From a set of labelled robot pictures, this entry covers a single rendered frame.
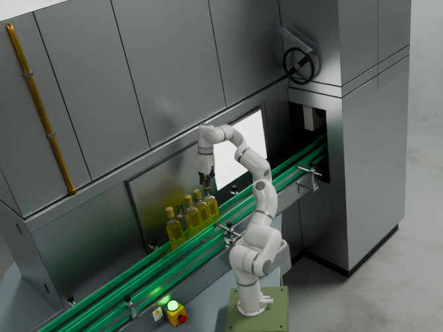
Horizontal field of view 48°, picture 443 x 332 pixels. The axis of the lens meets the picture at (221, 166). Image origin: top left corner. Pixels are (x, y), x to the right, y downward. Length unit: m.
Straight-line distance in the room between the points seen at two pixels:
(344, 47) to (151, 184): 1.19
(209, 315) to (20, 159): 1.06
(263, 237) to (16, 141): 1.01
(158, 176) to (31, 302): 0.94
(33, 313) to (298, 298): 1.64
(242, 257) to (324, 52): 1.21
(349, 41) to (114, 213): 1.45
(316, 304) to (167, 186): 1.40
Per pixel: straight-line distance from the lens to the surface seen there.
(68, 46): 2.03
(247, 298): 2.11
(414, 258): 3.67
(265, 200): 2.03
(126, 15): 2.15
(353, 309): 3.30
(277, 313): 2.16
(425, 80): 5.06
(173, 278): 2.30
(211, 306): 2.36
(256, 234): 1.99
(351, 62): 2.72
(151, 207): 2.39
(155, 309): 2.29
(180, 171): 2.44
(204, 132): 2.26
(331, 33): 2.61
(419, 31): 4.88
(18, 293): 2.86
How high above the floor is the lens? 2.43
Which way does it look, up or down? 30 degrees down
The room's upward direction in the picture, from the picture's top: 11 degrees counter-clockwise
